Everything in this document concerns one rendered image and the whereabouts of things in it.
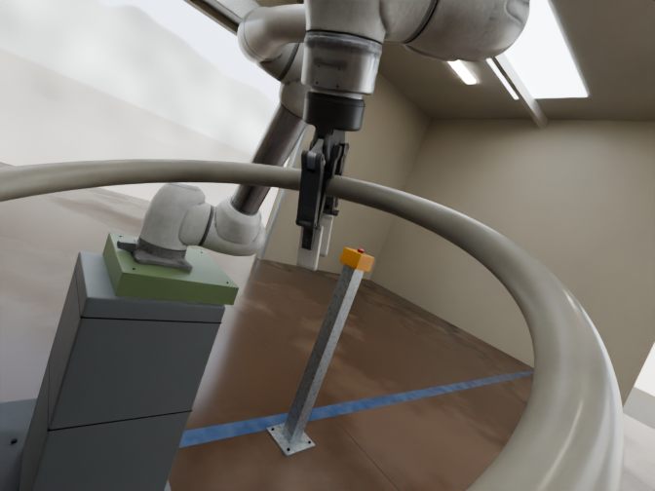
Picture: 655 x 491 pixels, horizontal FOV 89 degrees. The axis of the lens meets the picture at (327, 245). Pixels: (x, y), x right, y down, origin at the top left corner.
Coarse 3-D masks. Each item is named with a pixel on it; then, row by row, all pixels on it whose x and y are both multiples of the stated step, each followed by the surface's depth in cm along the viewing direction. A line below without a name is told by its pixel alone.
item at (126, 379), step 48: (96, 288) 94; (96, 336) 92; (144, 336) 100; (192, 336) 109; (48, 384) 108; (96, 384) 96; (144, 384) 104; (192, 384) 115; (48, 432) 92; (96, 432) 100; (144, 432) 109; (48, 480) 96; (96, 480) 104; (144, 480) 115
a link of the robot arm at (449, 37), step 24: (456, 0) 36; (480, 0) 37; (504, 0) 38; (528, 0) 40; (264, 24) 65; (288, 24) 60; (432, 24) 38; (456, 24) 38; (480, 24) 38; (504, 24) 40; (264, 48) 72; (408, 48) 44; (432, 48) 41; (456, 48) 41; (480, 48) 41; (504, 48) 43
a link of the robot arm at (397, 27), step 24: (312, 0) 35; (336, 0) 33; (360, 0) 33; (384, 0) 34; (408, 0) 35; (432, 0) 35; (312, 24) 36; (336, 24) 34; (360, 24) 34; (384, 24) 36; (408, 24) 37
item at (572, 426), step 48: (0, 192) 30; (48, 192) 34; (336, 192) 44; (384, 192) 40; (480, 240) 29; (528, 288) 21; (576, 336) 15; (576, 384) 12; (528, 432) 11; (576, 432) 10; (624, 432) 12; (480, 480) 9; (528, 480) 9; (576, 480) 9
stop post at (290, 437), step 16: (352, 256) 166; (368, 256) 167; (352, 272) 166; (336, 288) 172; (352, 288) 169; (336, 304) 170; (336, 320) 169; (320, 336) 174; (336, 336) 173; (320, 352) 172; (320, 368) 173; (304, 384) 175; (320, 384) 177; (304, 400) 173; (288, 416) 180; (304, 416) 177; (272, 432) 179; (288, 432) 178; (288, 448) 170; (304, 448) 176
